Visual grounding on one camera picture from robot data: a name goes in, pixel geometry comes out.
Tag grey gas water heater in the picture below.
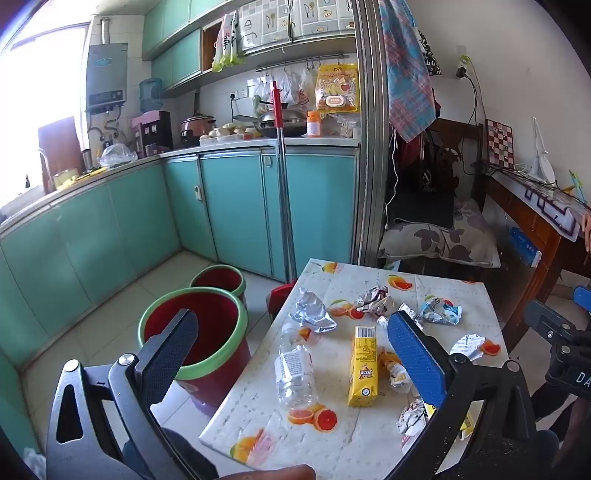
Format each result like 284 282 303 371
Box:
85 44 129 114

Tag brown cutting board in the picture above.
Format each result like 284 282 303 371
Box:
38 116 84 192

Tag red white checkered board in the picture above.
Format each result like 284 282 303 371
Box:
485 119 515 169

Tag pink rice cooker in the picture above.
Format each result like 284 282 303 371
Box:
180 114 215 146

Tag person's right forearm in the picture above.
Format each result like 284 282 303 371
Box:
566 394 591 446

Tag metal wok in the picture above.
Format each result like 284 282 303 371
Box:
252 108 308 138

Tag white patterned desk cloth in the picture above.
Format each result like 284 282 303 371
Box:
505 178 583 241

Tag hanging green white bag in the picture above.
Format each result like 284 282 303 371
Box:
212 11 244 72

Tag yellow snack package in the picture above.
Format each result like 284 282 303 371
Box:
315 64 361 115

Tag fruit print tablecloth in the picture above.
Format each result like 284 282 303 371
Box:
199 258 511 480

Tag crumpled red silver wrapper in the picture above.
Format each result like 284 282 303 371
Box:
355 285 395 319

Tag dark wooden desk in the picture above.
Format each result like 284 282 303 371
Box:
475 159 591 342

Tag black white printed bag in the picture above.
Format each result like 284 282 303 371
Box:
418 30 443 76

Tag crumpled clear plastic bag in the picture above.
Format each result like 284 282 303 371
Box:
98 144 138 168

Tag person's right leg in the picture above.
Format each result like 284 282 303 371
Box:
530 390 573 437

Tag pink water dispenser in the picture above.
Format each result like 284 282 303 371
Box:
131 111 172 155

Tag large silver foil wrapper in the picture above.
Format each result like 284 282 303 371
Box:
289 287 338 334

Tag white desk lamp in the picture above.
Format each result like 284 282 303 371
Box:
526 116 557 183

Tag flat yellow packet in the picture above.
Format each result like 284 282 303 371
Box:
425 401 476 439

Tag crumpled silver printed wrapper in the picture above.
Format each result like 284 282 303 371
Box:
397 399 437 440

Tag metal sliding door frame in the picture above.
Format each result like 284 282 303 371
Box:
353 0 391 267

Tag teal kitchen base cabinets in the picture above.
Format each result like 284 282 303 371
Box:
0 138 361 370

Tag dark wooden chair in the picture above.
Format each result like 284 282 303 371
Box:
392 117 505 278

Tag white cable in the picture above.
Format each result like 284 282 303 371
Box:
385 129 402 219

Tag yellow juice carton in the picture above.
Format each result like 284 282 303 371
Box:
347 325 380 408

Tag clear yellow snack wrapper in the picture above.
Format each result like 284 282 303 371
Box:
379 348 413 394

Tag red floor mop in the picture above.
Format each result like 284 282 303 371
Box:
265 80 300 321

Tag tray of buns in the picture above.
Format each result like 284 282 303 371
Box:
201 122 259 145

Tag small red bin green rim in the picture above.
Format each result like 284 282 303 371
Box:
189 264 247 305

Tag teal kitchen wall cabinets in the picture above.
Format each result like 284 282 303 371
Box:
141 0 356 99

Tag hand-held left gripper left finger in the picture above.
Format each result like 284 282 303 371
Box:
45 308 218 480

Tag large red bin green rim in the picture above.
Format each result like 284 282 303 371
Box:
139 287 252 408

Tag clear plastic bottle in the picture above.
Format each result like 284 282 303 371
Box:
274 322 319 411

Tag metal hook rail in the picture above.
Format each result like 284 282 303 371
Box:
256 54 349 73

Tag black flat pad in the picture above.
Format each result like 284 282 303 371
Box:
385 185 455 230

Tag small silver foil wrapper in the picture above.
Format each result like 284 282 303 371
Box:
376 302 424 329

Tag blue white snack wrapper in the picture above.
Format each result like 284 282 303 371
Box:
418 295 463 326

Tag hanging white plastic bags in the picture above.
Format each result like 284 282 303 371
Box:
254 69 315 108

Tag plaid cloth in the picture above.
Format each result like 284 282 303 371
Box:
381 0 437 143

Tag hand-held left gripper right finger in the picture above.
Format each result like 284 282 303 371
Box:
385 310 561 480

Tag blue water jug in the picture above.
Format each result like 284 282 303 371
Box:
139 78 163 112

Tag floral cushion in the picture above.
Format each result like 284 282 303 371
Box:
379 198 502 269

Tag clear wrapper with blue print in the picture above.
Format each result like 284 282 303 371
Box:
449 333 486 361

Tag blue box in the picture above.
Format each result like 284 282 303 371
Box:
510 227 542 267

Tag wall charger with black cable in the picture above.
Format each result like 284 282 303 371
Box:
455 54 486 139

